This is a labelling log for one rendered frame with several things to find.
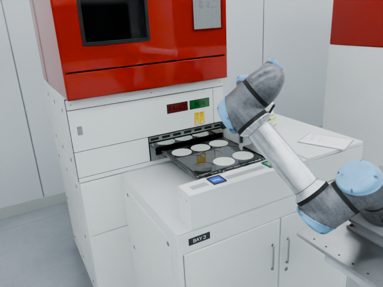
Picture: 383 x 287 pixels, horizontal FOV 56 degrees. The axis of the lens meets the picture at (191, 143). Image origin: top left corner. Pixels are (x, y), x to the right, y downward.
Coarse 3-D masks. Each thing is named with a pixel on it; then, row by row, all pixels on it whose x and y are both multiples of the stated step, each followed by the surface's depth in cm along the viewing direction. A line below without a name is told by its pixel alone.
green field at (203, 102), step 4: (196, 100) 186; (200, 100) 187; (204, 100) 188; (208, 100) 189; (192, 104) 185; (196, 104) 186; (200, 104) 187; (204, 104) 189; (208, 104) 190; (192, 108) 186
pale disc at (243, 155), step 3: (234, 153) 172; (237, 153) 172; (240, 153) 172; (243, 153) 172; (246, 153) 172; (249, 153) 171; (234, 156) 169; (237, 156) 169; (240, 156) 169; (243, 156) 169; (246, 156) 168; (249, 156) 168; (252, 156) 168; (243, 159) 165
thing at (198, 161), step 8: (208, 144) 186; (232, 144) 184; (168, 152) 178; (192, 152) 177; (200, 152) 176; (208, 152) 176; (216, 152) 175; (224, 152) 175; (232, 152) 174; (184, 160) 168; (192, 160) 168; (200, 160) 167; (208, 160) 166; (240, 160) 164; (248, 160) 164; (192, 168) 159; (200, 168) 159; (208, 168) 158; (216, 168) 157
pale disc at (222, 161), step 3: (216, 159) 167; (219, 159) 166; (222, 159) 166; (225, 159) 166; (228, 159) 166; (231, 159) 166; (216, 162) 163; (219, 162) 163; (222, 162) 163; (225, 162) 163; (228, 162) 163; (231, 162) 163; (222, 165) 160; (225, 165) 160
